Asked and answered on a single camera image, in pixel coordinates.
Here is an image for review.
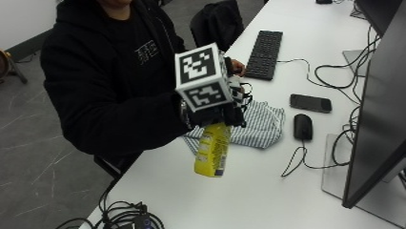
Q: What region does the black office chair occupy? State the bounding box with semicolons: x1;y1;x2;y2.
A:
189;0;246;53

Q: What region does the grey monitor stand base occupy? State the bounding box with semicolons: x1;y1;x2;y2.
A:
319;133;406;229

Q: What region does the black seat under person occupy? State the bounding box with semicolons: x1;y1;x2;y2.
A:
93;152;145;179

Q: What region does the striped cloth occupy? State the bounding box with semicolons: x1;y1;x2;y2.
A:
181;100;286;155

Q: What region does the black mouse cable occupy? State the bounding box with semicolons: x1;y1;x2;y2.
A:
280;138;352;178

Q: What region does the small black hub device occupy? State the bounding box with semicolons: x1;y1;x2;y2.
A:
125;213;154;229

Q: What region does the black smartphone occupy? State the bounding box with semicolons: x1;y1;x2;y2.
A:
288;93;334;115

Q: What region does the black computer mouse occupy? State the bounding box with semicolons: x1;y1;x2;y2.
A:
291;113;314;142

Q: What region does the dark monitor with grey stand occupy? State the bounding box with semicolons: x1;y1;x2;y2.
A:
340;0;404;77

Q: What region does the yellow spray bottle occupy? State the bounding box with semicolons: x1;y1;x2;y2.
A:
193;121;232;178

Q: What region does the black keyboard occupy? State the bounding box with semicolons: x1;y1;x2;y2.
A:
243;30;284;81

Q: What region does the tangle of black cables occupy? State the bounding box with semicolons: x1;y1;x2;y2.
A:
53;177;167;229

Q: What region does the wooden chair with metal legs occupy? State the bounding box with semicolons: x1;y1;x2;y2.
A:
0;48;29;86

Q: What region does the large dark monitor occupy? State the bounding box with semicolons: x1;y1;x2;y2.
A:
339;0;406;210

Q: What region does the person in black hoodie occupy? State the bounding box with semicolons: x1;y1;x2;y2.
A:
39;0;191;157

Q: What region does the black keyboard cable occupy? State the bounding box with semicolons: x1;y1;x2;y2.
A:
276;57;360;106

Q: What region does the bundle of black cables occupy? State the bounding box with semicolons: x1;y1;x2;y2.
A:
312;24;382;166

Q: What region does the white cube with black markers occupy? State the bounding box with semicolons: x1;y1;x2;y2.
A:
174;42;234;114

